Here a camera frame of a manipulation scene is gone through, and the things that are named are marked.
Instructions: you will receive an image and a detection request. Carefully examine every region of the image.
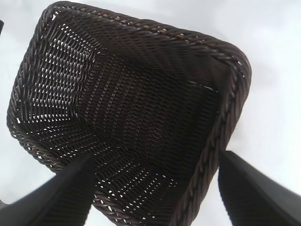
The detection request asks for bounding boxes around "dark brown woven wicker basket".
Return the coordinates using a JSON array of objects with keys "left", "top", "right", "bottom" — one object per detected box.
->
[{"left": 6, "top": 1, "right": 252, "bottom": 226}]

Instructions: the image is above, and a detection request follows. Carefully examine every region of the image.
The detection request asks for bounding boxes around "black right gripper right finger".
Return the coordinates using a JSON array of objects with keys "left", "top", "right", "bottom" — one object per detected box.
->
[{"left": 217, "top": 150, "right": 301, "bottom": 226}]

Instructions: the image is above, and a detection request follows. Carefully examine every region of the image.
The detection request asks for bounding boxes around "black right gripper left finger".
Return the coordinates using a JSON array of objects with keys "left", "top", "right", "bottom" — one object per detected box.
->
[{"left": 0, "top": 153, "right": 96, "bottom": 226}]

